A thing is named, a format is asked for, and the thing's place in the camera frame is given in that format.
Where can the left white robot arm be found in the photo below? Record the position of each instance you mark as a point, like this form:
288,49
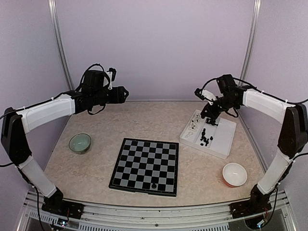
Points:
95,88

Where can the black chess pieces pile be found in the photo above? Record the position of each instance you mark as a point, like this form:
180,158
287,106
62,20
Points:
204,139

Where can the black grey chessboard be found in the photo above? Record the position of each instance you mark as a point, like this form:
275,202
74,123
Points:
140,163

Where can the right aluminium frame post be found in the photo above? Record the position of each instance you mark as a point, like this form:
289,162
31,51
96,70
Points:
251,38

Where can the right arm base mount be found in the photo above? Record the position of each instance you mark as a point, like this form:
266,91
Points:
247,208

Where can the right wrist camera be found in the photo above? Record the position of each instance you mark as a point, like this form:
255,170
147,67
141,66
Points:
203,94

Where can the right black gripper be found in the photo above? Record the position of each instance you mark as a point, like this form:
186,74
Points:
211,113

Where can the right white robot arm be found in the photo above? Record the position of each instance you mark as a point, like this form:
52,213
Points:
263,111

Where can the white plastic piece tray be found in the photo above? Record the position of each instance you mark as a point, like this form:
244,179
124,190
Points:
221,144

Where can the green glass bowl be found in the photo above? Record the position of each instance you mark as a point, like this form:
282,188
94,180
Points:
80,143

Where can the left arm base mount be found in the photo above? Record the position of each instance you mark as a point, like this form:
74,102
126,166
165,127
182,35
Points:
65,208

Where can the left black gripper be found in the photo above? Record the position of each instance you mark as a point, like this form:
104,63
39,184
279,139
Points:
118,96

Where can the aluminium frame post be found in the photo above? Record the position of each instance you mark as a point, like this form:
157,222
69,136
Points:
60,47
251,38

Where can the left aluminium frame post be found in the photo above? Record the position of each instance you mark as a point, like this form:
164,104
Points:
60,47

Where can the white chess pieces pile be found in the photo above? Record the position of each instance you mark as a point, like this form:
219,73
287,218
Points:
196,122

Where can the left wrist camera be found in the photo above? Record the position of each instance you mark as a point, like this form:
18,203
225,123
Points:
112,75

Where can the white orange bowl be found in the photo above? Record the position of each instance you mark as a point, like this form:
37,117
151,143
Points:
234,175

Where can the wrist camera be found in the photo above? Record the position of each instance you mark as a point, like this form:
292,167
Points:
112,75
203,94

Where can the aluminium front rail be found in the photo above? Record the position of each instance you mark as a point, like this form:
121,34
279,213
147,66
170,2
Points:
104,217

